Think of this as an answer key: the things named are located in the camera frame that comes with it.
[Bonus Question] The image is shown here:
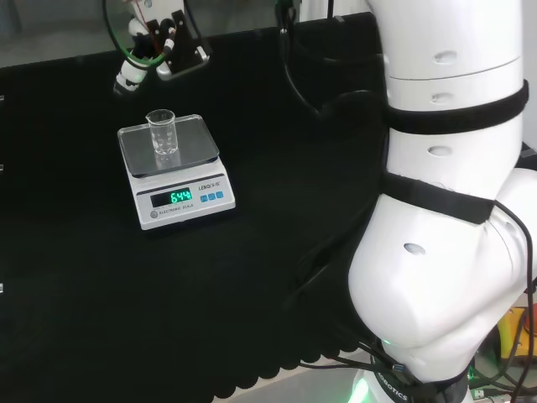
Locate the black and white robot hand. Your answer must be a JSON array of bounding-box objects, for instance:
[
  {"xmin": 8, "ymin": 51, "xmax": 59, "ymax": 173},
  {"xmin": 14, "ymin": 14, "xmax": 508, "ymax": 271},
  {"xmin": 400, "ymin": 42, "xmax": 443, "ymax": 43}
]
[{"xmin": 112, "ymin": 0, "xmax": 185, "ymax": 97}]

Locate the small clear glass beaker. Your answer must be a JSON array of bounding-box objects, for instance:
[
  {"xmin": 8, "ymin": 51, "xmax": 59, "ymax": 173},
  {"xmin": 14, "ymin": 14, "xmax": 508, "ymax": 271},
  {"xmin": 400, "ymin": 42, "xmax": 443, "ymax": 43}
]
[{"xmin": 144, "ymin": 108, "xmax": 180, "ymax": 158}]

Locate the white electronic balance steel pan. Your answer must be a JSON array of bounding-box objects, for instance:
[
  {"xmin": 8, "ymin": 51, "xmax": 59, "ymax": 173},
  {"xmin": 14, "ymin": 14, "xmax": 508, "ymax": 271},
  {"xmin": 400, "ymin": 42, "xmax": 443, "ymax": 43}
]
[{"xmin": 117, "ymin": 113, "xmax": 237, "ymax": 232}]

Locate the black bench cloth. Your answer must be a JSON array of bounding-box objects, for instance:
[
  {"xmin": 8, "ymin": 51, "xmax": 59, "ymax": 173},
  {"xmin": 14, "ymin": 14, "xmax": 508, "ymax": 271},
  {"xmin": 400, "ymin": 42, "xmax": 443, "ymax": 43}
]
[{"xmin": 0, "ymin": 11, "xmax": 394, "ymax": 403}]

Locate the yellow stop button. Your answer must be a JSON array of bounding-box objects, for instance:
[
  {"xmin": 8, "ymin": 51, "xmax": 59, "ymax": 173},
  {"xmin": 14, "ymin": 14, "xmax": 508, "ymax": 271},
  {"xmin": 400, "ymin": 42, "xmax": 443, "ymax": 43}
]
[{"xmin": 498, "ymin": 306, "xmax": 537, "ymax": 362}]

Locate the green cable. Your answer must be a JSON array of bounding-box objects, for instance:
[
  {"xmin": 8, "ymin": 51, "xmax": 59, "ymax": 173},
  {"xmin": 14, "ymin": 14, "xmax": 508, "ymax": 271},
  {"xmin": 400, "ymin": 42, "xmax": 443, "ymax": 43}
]
[{"xmin": 102, "ymin": 0, "xmax": 169, "ymax": 69}]

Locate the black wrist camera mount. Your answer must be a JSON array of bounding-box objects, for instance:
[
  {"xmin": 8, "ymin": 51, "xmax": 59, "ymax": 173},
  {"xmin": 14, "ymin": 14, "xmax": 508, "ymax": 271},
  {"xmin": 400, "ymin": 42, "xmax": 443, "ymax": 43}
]
[{"xmin": 154, "ymin": 7, "xmax": 213, "ymax": 81}]

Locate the black cable bundle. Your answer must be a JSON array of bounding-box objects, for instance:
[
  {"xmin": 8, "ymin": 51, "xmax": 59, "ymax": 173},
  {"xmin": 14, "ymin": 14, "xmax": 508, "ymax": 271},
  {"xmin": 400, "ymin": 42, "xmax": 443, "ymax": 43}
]
[{"xmin": 272, "ymin": 0, "xmax": 385, "ymax": 121}]

